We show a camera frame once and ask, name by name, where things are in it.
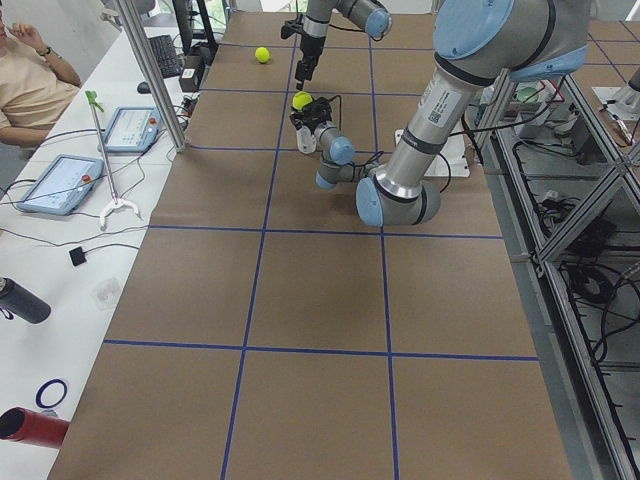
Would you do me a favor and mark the black water bottle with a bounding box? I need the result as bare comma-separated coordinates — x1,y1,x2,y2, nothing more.
1,277,51,324

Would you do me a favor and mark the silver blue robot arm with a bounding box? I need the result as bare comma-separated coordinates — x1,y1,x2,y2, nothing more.
290,0,591,227
281,0,392,91

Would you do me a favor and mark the black keyboard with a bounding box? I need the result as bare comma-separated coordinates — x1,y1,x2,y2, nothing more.
148,34,182,78

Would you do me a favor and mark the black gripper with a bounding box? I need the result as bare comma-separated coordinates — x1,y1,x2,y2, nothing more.
290,105,332,133
296,33,326,91

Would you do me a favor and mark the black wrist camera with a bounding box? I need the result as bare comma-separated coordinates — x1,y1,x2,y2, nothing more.
280,19,303,40
308,97,332,117

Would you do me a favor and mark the black camera cable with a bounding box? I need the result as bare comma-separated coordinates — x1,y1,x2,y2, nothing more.
324,94,386,171

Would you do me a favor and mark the circuit board with wires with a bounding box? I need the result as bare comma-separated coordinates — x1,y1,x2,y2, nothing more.
180,96,198,117

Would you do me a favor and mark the black monitor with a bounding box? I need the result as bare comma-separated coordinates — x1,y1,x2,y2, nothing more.
172,0,218,64

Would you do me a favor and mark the black computer mouse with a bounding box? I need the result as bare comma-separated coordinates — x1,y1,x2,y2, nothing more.
137,82,151,94

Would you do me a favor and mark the small black square pad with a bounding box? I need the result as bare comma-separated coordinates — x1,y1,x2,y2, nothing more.
69,246,87,267

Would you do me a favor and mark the aluminium frame post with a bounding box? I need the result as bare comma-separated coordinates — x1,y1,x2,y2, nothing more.
114,0,187,153

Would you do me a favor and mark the seated person beige shirt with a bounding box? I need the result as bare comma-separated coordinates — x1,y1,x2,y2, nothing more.
1,22,82,149

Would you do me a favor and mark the reacher grabber tool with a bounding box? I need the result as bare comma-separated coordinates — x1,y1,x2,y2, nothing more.
84,90,141,232

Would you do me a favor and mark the teach pendant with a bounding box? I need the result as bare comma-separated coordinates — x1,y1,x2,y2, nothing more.
16,154,104,216
103,106,162,154

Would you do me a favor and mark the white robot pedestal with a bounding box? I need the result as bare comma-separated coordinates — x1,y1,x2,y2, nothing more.
425,136,470,179

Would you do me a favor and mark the red cylinder tube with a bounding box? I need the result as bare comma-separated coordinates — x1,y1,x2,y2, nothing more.
1,407,70,449

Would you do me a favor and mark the near teach pendant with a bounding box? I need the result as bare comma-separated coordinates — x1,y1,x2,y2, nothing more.
16,154,104,216

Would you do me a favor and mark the far teach pendant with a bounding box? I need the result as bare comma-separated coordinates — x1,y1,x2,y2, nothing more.
103,106,162,154

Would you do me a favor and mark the blue tape ring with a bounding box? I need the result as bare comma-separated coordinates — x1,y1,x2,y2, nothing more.
35,378,70,409

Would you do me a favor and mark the black box with label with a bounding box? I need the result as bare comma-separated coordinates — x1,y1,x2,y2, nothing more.
179,55,205,93

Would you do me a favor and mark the yellow tennis ball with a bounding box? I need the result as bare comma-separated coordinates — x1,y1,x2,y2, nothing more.
254,47,271,64
292,91,314,111

